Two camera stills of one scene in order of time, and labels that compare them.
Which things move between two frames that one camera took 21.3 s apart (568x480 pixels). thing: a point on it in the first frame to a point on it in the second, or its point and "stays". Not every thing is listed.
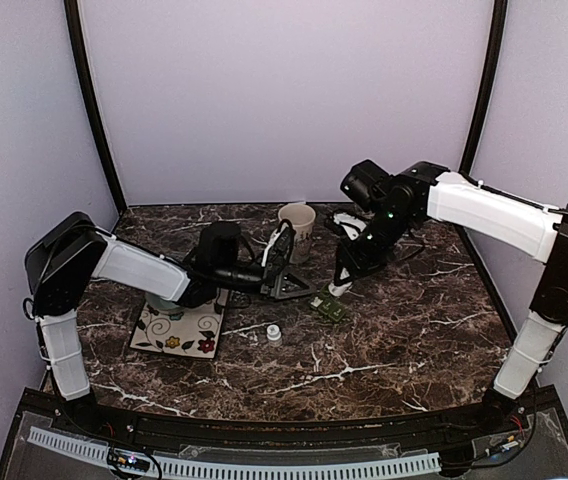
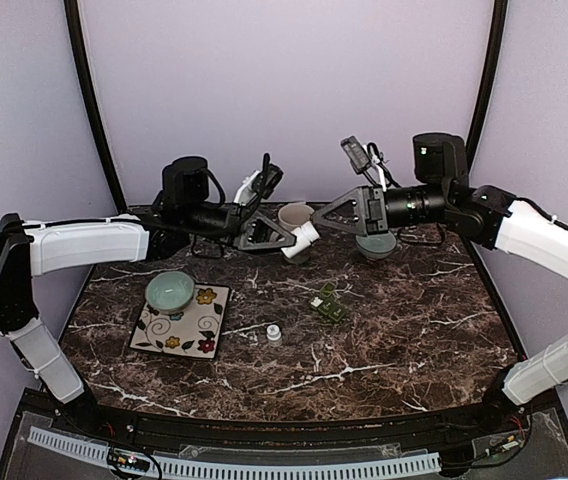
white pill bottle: (273, 332) stays
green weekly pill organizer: (328, 303) stays
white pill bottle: (338, 290) to (305, 235)
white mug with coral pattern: (302, 217) stays
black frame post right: (498, 34) stays
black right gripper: (358, 263) to (370, 209)
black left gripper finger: (290, 286) to (246, 237)
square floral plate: (193, 332) stays
